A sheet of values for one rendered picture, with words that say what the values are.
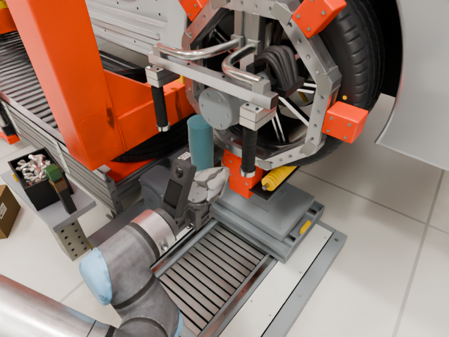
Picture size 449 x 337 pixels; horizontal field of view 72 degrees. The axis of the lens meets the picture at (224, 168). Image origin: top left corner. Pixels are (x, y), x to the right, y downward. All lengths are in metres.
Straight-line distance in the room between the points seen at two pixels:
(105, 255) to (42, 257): 1.22
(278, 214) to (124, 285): 0.98
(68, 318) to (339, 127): 0.73
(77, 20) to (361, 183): 1.68
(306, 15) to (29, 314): 0.79
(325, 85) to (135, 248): 0.59
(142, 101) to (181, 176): 0.75
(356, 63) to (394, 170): 1.42
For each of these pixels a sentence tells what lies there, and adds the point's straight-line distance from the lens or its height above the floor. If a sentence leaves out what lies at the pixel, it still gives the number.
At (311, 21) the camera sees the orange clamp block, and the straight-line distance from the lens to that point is 0.84.
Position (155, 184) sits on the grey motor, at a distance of 1.34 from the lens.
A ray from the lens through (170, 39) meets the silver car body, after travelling 1.42.
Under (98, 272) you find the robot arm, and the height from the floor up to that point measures 0.85.
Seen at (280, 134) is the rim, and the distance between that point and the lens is 1.16.
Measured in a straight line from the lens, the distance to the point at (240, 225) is 1.47.
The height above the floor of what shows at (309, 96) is 0.77.
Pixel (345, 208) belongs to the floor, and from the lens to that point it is 1.88.
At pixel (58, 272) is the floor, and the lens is 1.71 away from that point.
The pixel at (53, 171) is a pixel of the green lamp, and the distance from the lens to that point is 1.13.
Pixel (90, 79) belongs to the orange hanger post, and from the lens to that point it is 1.16.
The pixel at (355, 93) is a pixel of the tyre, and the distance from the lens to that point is 0.94.
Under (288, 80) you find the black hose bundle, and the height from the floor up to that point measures 0.99.
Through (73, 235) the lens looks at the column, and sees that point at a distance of 1.61.
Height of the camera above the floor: 1.32
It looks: 41 degrees down
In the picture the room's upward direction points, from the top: straight up
